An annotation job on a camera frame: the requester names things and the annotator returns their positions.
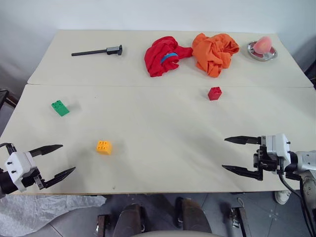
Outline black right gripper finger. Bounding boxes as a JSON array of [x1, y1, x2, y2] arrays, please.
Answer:
[[224, 135, 262, 146], [221, 164, 264, 182]]

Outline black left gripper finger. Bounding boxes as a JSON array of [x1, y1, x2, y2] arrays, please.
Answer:
[[27, 144, 64, 158], [43, 166, 76, 190]]

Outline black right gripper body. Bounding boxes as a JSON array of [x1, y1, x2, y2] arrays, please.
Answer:
[[253, 145, 285, 173]]

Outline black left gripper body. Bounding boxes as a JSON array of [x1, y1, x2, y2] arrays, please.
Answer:
[[21, 169, 47, 191]]

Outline white plastic sheet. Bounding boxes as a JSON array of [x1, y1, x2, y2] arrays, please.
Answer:
[[0, 194, 107, 237]]

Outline white shoe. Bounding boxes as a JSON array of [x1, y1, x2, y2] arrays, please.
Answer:
[[274, 189, 292, 205]]

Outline green toy brick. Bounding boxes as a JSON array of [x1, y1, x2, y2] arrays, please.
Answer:
[[51, 99, 70, 117]]

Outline orange toy brick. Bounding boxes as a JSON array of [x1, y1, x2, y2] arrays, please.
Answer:
[[95, 140, 113, 156]]

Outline red toy brick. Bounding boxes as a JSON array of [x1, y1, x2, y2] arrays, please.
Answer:
[[207, 86, 223, 101]]

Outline dark furniture piece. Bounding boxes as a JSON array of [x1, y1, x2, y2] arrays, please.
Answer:
[[0, 88, 19, 111]]

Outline dark rounded shape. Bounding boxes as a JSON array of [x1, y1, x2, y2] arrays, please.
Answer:
[[118, 203, 147, 234], [174, 197, 213, 234]]

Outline round metal dish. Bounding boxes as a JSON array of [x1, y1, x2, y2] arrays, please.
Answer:
[[247, 40, 278, 62]]

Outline crumpled orange cloth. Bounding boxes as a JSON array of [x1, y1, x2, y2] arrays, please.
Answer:
[[192, 32, 240, 78]]

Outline pink peach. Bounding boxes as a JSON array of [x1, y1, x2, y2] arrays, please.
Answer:
[[254, 36, 273, 55]]

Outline black caliper tool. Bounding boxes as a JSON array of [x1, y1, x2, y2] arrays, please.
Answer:
[[71, 44, 123, 57]]

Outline crumpled red cloth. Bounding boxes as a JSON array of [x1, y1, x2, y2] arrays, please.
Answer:
[[144, 36, 194, 78]]

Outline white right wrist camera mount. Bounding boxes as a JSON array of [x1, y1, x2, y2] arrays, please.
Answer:
[[261, 133, 291, 161]]

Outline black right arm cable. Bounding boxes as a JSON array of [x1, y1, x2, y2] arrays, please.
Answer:
[[278, 158, 316, 234]]

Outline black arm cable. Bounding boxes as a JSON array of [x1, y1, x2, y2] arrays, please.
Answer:
[[278, 158, 316, 234], [0, 142, 17, 155]]

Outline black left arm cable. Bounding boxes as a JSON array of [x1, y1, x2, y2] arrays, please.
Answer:
[[0, 142, 17, 155]]

